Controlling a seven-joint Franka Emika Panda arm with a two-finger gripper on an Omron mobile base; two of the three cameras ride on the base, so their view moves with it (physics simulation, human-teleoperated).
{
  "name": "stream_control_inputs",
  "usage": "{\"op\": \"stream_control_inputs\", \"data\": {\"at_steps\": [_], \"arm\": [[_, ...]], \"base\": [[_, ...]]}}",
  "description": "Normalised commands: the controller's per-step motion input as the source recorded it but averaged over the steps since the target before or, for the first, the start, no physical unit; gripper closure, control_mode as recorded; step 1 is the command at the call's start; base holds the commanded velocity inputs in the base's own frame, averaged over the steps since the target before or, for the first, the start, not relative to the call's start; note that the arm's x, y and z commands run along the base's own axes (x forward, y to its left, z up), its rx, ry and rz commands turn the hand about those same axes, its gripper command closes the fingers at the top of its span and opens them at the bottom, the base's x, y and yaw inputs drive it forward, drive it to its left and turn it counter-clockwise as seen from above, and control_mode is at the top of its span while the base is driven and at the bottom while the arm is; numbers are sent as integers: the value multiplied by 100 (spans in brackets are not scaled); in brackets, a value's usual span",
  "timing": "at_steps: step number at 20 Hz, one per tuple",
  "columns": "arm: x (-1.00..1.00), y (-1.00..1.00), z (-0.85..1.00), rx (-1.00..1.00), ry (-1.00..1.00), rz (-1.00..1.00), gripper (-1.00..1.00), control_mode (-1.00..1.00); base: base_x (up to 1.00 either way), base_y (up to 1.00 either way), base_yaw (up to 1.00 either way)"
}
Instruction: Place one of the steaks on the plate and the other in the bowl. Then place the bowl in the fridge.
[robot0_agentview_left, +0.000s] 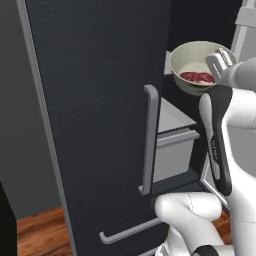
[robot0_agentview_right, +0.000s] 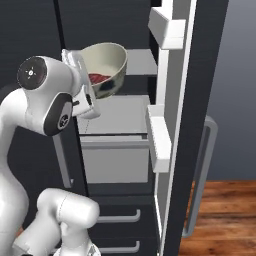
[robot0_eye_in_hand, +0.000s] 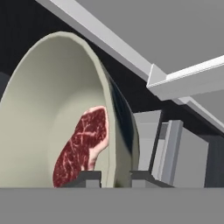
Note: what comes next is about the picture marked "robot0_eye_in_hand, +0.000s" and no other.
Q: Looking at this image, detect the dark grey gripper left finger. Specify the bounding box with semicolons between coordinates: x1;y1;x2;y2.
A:
62;171;102;189

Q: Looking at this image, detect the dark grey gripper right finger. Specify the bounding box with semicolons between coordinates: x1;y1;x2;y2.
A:
129;170;175;189

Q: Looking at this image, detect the pale green bowl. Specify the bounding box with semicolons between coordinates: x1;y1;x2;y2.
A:
0;31;141;189

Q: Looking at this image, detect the grey fridge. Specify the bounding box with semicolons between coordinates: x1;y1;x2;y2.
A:
0;0;224;189

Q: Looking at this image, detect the white fridge door shelf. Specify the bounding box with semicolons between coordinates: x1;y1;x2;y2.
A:
146;55;224;102

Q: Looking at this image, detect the raw red marbled steak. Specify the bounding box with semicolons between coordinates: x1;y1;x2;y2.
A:
52;105;110;188

